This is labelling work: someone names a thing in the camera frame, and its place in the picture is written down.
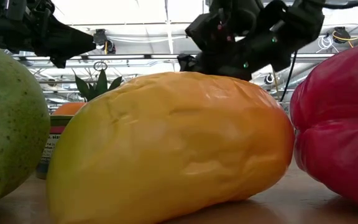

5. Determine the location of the red bell pepper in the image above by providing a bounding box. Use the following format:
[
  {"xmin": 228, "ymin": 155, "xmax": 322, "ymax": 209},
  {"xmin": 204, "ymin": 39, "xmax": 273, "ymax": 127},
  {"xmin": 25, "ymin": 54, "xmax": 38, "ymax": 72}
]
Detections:
[{"xmin": 289, "ymin": 42, "xmax": 358, "ymax": 214}]

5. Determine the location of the silver tin can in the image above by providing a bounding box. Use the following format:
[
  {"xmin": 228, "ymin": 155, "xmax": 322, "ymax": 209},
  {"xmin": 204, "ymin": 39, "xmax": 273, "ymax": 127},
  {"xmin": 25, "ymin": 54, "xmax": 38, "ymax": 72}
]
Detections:
[{"xmin": 35, "ymin": 114, "xmax": 74, "ymax": 180}]

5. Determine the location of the green pear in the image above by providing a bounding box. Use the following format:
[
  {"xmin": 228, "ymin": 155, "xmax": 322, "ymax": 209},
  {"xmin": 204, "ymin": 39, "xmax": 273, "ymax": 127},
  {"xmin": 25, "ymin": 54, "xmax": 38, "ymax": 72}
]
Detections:
[{"xmin": 0, "ymin": 40, "xmax": 51, "ymax": 218}]

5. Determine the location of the yellow orange mango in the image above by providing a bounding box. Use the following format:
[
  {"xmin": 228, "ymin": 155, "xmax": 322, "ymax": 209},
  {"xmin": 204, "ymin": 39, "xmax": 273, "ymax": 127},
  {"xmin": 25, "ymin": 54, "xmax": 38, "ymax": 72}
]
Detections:
[{"xmin": 45, "ymin": 71, "xmax": 296, "ymax": 224}]

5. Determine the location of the orange fruit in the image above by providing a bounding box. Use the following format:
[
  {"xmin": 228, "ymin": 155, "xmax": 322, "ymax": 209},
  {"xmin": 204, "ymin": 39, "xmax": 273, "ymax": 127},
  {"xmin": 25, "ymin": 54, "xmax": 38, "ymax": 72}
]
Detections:
[{"xmin": 50, "ymin": 101, "xmax": 87, "ymax": 116}]

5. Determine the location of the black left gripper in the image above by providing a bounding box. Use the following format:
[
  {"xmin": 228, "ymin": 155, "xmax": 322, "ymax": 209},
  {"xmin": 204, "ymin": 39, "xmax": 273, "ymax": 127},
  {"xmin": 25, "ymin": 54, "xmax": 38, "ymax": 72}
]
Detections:
[{"xmin": 0, "ymin": 12, "xmax": 97, "ymax": 68}]

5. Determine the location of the yellow hanging cable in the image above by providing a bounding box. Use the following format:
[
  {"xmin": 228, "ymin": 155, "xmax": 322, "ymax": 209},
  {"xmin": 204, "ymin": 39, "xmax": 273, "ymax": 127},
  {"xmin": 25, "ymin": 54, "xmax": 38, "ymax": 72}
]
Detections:
[{"xmin": 271, "ymin": 76, "xmax": 280, "ymax": 101}]

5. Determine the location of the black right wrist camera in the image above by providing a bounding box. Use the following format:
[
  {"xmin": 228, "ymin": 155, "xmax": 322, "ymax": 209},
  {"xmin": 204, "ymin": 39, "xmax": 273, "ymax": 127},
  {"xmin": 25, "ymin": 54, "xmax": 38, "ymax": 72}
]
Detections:
[{"xmin": 185, "ymin": 9, "xmax": 229, "ymax": 52}]

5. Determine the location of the snake plant in white pot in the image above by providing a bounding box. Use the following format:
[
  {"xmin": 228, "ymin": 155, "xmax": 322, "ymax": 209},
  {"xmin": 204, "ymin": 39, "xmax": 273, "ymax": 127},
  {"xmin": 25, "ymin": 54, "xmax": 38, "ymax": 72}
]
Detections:
[{"xmin": 72, "ymin": 68, "xmax": 124, "ymax": 103}]

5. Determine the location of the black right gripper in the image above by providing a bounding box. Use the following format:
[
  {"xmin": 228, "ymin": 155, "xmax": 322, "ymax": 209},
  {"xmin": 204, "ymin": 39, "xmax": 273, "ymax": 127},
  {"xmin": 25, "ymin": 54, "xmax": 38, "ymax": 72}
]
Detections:
[{"xmin": 178, "ymin": 40, "xmax": 277, "ymax": 80}]

